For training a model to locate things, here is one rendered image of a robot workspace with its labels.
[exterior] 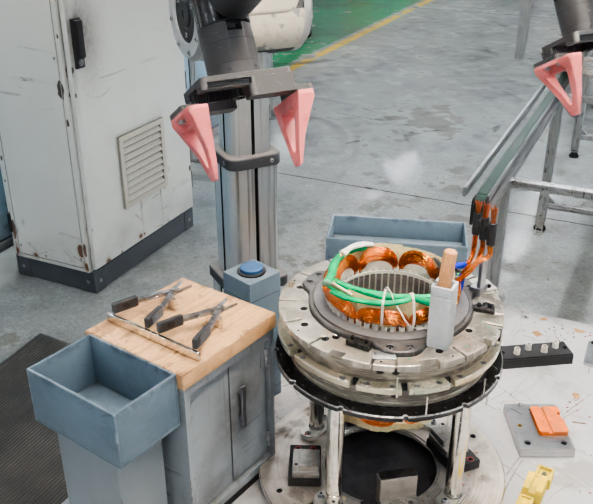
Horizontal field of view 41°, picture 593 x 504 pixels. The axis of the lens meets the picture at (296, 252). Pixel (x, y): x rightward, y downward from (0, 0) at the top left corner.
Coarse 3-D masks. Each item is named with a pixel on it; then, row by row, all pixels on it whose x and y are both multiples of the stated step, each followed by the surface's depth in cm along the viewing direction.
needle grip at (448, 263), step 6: (444, 252) 98; (450, 252) 98; (456, 252) 98; (444, 258) 98; (450, 258) 97; (456, 258) 98; (444, 264) 98; (450, 264) 98; (444, 270) 98; (450, 270) 98; (444, 276) 99; (450, 276) 99; (438, 282) 100; (444, 282) 99; (450, 282) 99; (450, 288) 100
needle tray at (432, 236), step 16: (336, 224) 150; (352, 224) 149; (368, 224) 149; (384, 224) 148; (400, 224) 148; (416, 224) 147; (432, 224) 147; (448, 224) 146; (464, 224) 145; (336, 240) 140; (352, 240) 139; (368, 240) 139; (384, 240) 148; (400, 240) 148; (416, 240) 148; (432, 240) 148; (448, 240) 148; (464, 240) 141; (464, 256) 137
